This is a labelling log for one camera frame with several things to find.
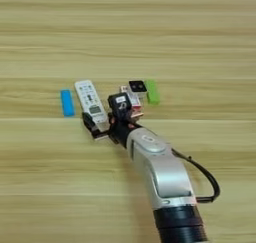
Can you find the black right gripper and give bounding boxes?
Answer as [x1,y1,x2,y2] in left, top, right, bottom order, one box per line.
[81,107,145,149]

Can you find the white remote control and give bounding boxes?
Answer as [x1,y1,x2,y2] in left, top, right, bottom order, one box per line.
[73,79,110,125]

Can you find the black box with white label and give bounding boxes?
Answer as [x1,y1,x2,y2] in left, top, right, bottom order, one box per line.
[107,92,133,113]

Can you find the red and white card box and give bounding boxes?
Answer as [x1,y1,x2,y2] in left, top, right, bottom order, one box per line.
[119,84,144,111]

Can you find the green rectangular block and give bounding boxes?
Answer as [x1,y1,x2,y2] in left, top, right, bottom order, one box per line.
[144,79,161,106]

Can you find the blue rectangular block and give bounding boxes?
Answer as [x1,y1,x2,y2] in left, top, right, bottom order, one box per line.
[60,88,76,118]

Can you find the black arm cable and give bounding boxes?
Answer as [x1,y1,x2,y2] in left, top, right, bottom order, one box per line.
[171,148,221,204]

